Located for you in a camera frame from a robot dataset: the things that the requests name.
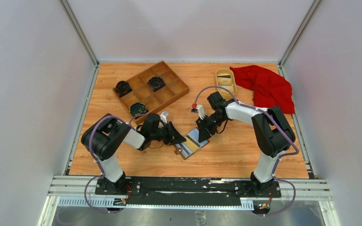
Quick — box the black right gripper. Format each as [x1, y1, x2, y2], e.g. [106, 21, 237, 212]
[196, 113, 227, 143]

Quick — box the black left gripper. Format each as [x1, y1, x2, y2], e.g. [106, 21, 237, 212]
[150, 121, 186, 145]

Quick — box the brown leather card holder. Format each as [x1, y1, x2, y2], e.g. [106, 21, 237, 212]
[174, 128, 209, 160]

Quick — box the gold credit card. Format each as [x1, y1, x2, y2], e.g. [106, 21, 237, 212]
[182, 138, 200, 153]

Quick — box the beige oval tray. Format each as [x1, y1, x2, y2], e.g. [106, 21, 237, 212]
[214, 69, 237, 96]

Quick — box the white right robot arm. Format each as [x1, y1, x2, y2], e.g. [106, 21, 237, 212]
[191, 91, 296, 197]

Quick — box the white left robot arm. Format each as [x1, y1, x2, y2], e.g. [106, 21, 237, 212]
[81, 113, 186, 194]

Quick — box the gold card in tray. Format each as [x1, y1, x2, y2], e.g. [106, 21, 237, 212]
[217, 76, 233, 87]

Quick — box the brown wooden compartment tray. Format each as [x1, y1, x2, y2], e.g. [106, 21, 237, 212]
[112, 61, 189, 124]

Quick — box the red cloth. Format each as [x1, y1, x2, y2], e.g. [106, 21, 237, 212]
[230, 65, 296, 114]

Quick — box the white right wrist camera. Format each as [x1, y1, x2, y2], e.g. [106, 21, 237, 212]
[191, 103, 206, 119]

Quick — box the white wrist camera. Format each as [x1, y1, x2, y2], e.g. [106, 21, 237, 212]
[159, 111, 169, 124]
[191, 103, 206, 119]

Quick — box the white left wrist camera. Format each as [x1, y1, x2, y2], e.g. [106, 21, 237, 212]
[159, 111, 169, 124]

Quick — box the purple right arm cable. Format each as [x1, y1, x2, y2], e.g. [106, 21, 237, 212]
[193, 86, 300, 218]

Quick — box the black coiled cable lower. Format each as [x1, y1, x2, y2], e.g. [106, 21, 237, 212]
[129, 102, 149, 117]

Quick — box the black coiled cable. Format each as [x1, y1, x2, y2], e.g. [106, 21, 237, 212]
[147, 76, 166, 92]
[129, 102, 149, 117]
[115, 81, 133, 97]

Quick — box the black coiled cable upper right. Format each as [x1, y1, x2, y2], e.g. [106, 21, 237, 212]
[147, 76, 166, 92]

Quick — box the black coiled cable upper left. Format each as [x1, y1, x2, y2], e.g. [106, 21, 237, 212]
[115, 81, 133, 97]

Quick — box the right aluminium corner post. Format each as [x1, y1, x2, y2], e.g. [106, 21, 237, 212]
[278, 0, 323, 67]

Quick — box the aluminium corner post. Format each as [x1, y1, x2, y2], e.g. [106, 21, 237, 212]
[278, 0, 323, 67]
[59, 0, 99, 67]

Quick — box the aluminium table edge rail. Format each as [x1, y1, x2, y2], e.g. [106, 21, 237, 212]
[61, 62, 101, 176]

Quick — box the slotted cable duct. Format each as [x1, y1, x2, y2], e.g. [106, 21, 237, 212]
[58, 196, 254, 210]

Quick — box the left aluminium corner post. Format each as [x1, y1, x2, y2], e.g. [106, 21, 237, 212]
[59, 0, 99, 67]

